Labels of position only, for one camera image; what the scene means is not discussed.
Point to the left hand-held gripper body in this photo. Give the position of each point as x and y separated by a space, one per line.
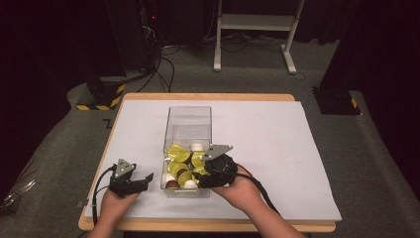
122 180

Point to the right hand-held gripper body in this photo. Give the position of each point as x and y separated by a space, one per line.
219 167

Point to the pile of coffee capsules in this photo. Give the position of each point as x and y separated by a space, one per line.
180 167

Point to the clear plastic box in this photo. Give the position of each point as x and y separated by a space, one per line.
188 125

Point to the person's left hand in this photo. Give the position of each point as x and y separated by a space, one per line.
115 208

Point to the person's right hand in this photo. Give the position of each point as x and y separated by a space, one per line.
241 195

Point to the white foam mat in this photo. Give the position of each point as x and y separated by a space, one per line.
264 148

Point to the wooden table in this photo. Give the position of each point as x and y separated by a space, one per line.
204 96

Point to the black yellow striped stand base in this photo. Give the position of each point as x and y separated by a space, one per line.
105 95

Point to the crumpled clear plastic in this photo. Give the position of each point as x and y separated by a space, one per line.
16 195

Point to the black flat stand base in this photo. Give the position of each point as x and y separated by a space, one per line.
335 102

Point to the black equipment tower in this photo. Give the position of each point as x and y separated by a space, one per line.
138 33

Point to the white metal stand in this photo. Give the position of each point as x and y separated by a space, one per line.
256 22

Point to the dark curtain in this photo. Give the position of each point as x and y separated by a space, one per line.
49 39
379 43

